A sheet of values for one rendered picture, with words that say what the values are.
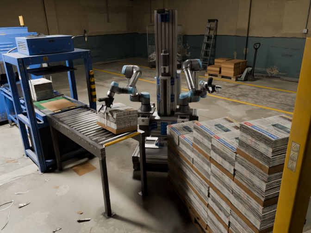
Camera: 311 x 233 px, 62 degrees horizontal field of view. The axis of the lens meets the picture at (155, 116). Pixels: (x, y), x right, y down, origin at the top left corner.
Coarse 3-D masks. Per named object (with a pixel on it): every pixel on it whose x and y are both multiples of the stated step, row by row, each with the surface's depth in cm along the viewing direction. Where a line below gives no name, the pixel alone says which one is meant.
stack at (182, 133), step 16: (176, 128) 275; (192, 128) 274; (176, 144) 267; (192, 144) 239; (176, 160) 273; (192, 160) 239; (208, 160) 211; (176, 176) 282; (192, 176) 243; (208, 176) 215; (224, 176) 192; (176, 192) 288; (192, 192) 249; (208, 192) 219; (224, 192) 195; (208, 208) 225; (224, 208) 199; (208, 224) 228
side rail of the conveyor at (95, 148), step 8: (48, 120) 334; (56, 120) 315; (56, 128) 318; (64, 128) 297; (72, 128) 290; (72, 136) 286; (80, 136) 269; (80, 144) 275; (88, 144) 258; (96, 144) 251; (96, 152) 250; (104, 152) 246
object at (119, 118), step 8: (112, 112) 261; (120, 112) 261; (128, 112) 268; (136, 112) 275; (112, 120) 264; (120, 120) 262; (128, 120) 270; (136, 120) 277; (112, 128) 266; (120, 128) 265
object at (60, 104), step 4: (56, 100) 394; (60, 100) 394; (64, 100) 393; (40, 104) 376; (44, 104) 376; (48, 104) 376; (52, 104) 375; (56, 104) 374; (60, 104) 374; (64, 104) 373; (68, 104) 373; (72, 104) 372; (76, 104) 372; (48, 108) 359; (52, 108) 359; (56, 108) 358; (60, 108) 358
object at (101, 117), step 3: (99, 105) 282; (111, 105) 284; (114, 105) 286; (117, 105) 287; (120, 105) 288; (123, 105) 289; (102, 111) 275; (99, 114) 282; (102, 114) 277; (99, 117) 283; (102, 117) 278; (99, 120) 284; (102, 120) 279; (102, 123) 280
